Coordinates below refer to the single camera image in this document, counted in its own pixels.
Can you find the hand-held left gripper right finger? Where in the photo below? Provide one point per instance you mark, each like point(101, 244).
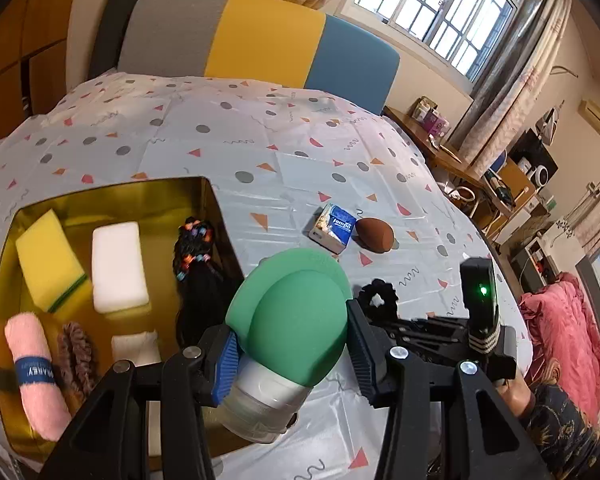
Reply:
point(362, 360)

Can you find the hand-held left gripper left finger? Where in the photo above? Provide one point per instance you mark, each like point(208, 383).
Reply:
point(226, 365)

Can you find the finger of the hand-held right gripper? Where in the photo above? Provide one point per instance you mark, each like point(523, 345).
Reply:
point(420, 324)
point(435, 345)

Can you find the black scrunchie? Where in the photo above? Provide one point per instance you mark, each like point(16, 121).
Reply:
point(380, 285)

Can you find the green silicone bottle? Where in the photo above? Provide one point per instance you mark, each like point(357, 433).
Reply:
point(295, 320)

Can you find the small white sponge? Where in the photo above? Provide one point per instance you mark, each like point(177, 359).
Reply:
point(135, 350)

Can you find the brown scrunchie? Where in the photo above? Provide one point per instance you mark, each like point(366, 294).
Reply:
point(75, 355)

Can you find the gold metal box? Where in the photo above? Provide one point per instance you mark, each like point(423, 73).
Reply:
point(145, 195)

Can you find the pink towel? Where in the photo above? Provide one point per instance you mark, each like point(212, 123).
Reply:
point(30, 345)

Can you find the person's right hand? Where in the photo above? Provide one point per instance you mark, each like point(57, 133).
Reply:
point(516, 396)

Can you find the pink blanket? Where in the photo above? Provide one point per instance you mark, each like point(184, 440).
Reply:
point(570, 320)

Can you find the brown makeup puff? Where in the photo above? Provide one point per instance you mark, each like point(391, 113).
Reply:
point(375, 232)

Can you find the white round object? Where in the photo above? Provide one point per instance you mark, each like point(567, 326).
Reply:
point(460, 195)

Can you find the blue tissue pack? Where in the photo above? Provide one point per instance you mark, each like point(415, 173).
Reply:
point(332, 227)

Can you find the blue container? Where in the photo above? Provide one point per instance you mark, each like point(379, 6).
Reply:
point(498, 164)

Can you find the dark patterned cloth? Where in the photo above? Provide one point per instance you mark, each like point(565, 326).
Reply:
point(560, 430)

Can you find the black appliance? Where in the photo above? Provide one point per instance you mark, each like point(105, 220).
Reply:
point(527, 152)

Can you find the wooden desk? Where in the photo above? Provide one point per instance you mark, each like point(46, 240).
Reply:
point(415, 135)

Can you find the purple box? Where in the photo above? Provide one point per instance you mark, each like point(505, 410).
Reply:
point(437, 124)

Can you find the white clothes iron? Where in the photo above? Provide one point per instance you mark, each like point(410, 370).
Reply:
point(550, 120)

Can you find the beige box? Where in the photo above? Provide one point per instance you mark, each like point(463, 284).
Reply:
point(422, 109)

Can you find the yellow sponge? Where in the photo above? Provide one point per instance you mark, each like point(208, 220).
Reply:
point(45, 260)

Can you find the printed white tablecloth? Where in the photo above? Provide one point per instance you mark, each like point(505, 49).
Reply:
point(280, 160)

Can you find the patterned window curtain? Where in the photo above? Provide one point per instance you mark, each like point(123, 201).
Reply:
point(520, 70)

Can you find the barred window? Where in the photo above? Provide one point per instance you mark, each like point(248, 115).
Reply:
point(440, 5)

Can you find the grey yellow blue headboard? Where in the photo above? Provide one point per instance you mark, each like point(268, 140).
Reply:
point(265, 35)

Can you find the black padded panel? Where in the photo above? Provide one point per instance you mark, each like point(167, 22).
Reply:
point(115, 20)

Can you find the wooden wardrobe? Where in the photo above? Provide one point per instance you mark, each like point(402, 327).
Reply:
point(25, 35)

